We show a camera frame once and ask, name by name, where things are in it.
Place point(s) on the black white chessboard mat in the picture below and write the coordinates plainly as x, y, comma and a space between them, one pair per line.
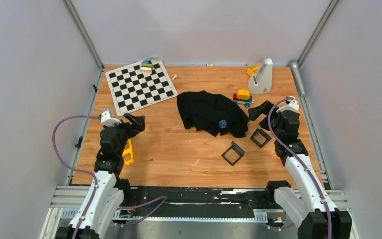
132, 90

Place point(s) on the aluminium rail frame front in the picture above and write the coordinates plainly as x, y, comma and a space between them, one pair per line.
67, 200

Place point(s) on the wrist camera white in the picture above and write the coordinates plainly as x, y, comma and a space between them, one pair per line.
108, 119
291, 105

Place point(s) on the black printed t-shirt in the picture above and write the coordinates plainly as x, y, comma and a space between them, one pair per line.
203, 111

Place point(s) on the yellow triangular plastic tool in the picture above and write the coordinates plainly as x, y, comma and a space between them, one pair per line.
128, 155

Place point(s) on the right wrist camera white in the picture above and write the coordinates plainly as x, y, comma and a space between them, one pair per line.
291, 105

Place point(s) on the black square frame far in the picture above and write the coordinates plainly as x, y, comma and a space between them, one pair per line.
260, 138

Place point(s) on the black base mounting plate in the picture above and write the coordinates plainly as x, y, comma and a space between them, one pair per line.
192, 202

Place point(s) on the white angled plastic stand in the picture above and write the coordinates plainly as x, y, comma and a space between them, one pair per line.
261, 81

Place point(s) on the stacked coloured toy blocks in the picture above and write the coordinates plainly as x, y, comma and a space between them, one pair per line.
146, 67

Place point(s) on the orange plastic piece behind stand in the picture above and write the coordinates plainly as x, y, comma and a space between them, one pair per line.
251, 70

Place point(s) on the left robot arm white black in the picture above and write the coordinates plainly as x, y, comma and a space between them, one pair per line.
107, 189

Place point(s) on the black square frame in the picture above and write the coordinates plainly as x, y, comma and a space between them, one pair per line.
233, 154
260, 138

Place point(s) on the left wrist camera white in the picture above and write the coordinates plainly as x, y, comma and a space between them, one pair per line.
108, 119

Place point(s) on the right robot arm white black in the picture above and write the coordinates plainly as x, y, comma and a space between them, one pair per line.
312, 211

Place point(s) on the black square frame near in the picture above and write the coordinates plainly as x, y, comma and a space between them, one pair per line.
233, 154

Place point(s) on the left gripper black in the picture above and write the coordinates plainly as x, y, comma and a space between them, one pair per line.
132, 129

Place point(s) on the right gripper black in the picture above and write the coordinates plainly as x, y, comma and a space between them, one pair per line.
254, 112

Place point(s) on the toy car with yellow block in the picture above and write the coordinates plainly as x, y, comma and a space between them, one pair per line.
243, 96

